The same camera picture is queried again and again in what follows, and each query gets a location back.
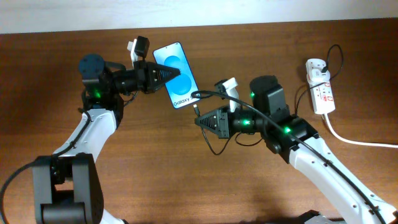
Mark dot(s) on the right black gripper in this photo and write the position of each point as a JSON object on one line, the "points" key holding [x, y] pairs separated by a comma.
{"points": [[227, 127]]}

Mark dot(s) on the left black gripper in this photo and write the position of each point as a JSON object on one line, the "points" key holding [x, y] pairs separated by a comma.
{"points": [[145, 71]]}

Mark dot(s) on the blue Galaxy smartphone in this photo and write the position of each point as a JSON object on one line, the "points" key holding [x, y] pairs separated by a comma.
{"points": [[181, 87]]}

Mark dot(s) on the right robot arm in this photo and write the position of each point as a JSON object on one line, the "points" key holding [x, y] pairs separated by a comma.
{"points": [[297, 142]]}

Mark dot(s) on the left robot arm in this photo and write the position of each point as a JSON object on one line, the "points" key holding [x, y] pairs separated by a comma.
{"points": [[67, 188]]}

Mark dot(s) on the white USB charger adapter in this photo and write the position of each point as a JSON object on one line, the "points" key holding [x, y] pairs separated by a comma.
{"points": [[315, 76]]}

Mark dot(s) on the white power strip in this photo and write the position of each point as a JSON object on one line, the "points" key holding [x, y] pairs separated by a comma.
{"points": [[322, 96]]}

